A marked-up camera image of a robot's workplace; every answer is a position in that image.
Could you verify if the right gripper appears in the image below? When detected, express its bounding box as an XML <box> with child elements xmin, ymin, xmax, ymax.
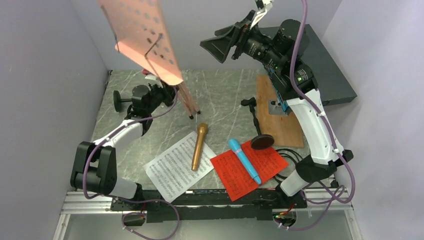
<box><xmin>200</xmin><ymin>9</ymin><xmax>287</xmax><ymax>71</ymax></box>

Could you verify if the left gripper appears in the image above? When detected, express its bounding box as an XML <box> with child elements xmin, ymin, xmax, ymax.
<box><xmin>146</xmin><ymin>80</ymin><xmax>180</xmax><ymax>115</ymax></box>

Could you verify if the gold toy microphone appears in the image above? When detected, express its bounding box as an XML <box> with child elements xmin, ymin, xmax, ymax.
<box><xmin>191</xmin><ymin>123</ymin><xmax>209</xmax><ymax>172</ymax></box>

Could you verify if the pink music stand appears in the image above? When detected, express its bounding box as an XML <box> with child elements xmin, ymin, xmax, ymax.
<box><xmin>98</xmin><ymin>0</ymin><xmax>201</xmax><ymax>119</ymax></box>

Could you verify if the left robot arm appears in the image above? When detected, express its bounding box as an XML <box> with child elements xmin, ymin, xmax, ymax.
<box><xmin>70</xmin><ymin>82</ymin><xmax>179</xmax><ymax>210</ymax></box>

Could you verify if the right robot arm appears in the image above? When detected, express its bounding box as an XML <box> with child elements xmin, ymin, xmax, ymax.
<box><xmin>200</xmin><ymin>11</ymin><xmax>352</xmax><ymax>208</ymax></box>

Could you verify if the black desktop mic stand left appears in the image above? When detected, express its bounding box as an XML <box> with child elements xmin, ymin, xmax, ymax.
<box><xmin>113</xmin><ymin>90</ymin><xmax>135</xmax><ymax>113</ymax></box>

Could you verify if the black desktop mic stand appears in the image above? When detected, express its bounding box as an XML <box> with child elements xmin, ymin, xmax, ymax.
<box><xmin>240</xmin><ymin>97</ymin><xmax>275</xmax><ymax>150</ymax></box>
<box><xmin>113</xmin><ymin>90</ymin><xmax>135</xmax><ymax>113</ymax></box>

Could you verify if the white sheet music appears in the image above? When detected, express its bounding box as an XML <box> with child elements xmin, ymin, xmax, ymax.
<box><xmin>143</xmin><ymin>131</ymin><xmax>217</xmax><ymax>203</ymax></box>

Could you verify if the blue toy microphone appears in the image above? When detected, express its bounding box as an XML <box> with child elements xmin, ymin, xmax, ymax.
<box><xmin>228</xmin><ymin>138</ymin><xmax>262</xmax><ymax>185</ymax></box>

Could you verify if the black desktop mic stand right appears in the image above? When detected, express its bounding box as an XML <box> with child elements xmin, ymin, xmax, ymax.
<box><xmin>240</xmin><ymin>97</ymin><xmax>275</xmax><ymax>150</ymax></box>

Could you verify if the wooden board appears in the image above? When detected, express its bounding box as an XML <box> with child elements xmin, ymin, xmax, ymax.
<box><xmin>256</xmin><ymin>75</ymin><xmax>305</xmax><ymax>148</ymax></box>

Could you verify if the dark blue audio box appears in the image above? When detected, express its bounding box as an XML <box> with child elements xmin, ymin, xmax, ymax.
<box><xmin>259</xmin><ymin>24</ymin><xmax>357</xmax><ymax>116</ymax></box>

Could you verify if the red sheet music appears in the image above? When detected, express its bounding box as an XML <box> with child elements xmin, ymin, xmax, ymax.
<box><xmin>210</xmin><ymin>141</ymin><xmax>289</xmax><ymax>202</ymax></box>

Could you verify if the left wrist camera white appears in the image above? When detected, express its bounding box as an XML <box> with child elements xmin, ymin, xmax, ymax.
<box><xmin>142</xmin><ymin>69</ymin><xmax>164</xmax><ymax>87</ymax></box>

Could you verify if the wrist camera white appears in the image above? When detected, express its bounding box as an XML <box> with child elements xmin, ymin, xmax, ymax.
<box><xmin>250</xmin><ymin>0</ymin><xmax>274</xmax><ymax>29</ymax></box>
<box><xmin>142</xmin><ymin>69</ymin><xmax>164</xmax><ymax>87</ymax></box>

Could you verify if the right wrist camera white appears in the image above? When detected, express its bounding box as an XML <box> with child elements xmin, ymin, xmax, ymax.
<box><xmin>250</xmin><ymin>0</ymin><xmax>274</xmax><ymax>29</ymax></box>

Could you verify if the black coiled cable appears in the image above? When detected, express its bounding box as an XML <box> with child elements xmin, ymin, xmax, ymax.
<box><xmin>273</xmin><ymin>148</ymin><xmax>307</xmax><ymax>182</ymax></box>

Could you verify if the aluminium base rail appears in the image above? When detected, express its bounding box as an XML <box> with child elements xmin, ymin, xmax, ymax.
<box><xmin>52</xmin><ymin>188</ymin><xmax>364</xmax><ymax>240</ymax></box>

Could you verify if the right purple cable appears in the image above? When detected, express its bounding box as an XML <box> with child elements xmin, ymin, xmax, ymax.
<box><xmin>273</xmin><ymin>0</ymin><xmax>356</xmax><ymax>232</ymax></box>

